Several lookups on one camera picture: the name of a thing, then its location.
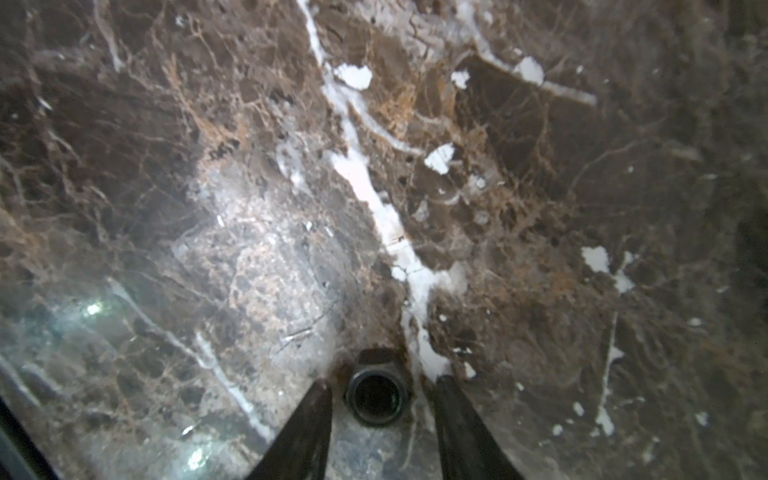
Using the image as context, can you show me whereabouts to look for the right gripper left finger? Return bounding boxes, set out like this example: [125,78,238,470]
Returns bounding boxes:
[246,379,333,480]

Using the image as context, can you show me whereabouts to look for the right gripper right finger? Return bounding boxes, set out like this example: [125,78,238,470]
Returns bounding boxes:
[434,375,524,479]

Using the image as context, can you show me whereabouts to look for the black washer ring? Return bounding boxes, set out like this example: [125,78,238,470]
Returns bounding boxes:
[343,347,415,428]

